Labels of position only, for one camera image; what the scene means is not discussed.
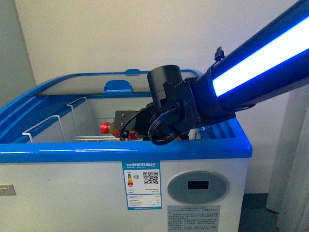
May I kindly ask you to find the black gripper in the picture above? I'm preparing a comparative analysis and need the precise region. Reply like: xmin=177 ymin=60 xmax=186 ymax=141
xmin=114 ymin=103 xmax=161 ymax=141

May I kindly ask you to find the red label drink bottle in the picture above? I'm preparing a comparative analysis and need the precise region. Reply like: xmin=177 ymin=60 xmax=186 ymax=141
xmin=100 ymin=122 xmax=143 ymax=141

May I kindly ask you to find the glass sliding freezer lid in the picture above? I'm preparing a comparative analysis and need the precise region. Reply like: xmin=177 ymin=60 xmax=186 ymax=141
xmin=38 ymin=69 xmax=150 ymax=95

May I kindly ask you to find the white blue chest freezer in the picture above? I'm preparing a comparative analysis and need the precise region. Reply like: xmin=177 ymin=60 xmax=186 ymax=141
xmin=0 ymin=83 xmax=252 ymax=232

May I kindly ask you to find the white vertical curtain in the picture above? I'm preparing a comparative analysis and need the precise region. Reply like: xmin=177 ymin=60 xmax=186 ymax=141
xmin=266 ymin=86 xmax=309 ymax=232

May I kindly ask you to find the black coiled cable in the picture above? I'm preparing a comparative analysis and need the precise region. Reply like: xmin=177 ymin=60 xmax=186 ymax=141
xmin=119 ymin=100 xmax=186 ymax=146

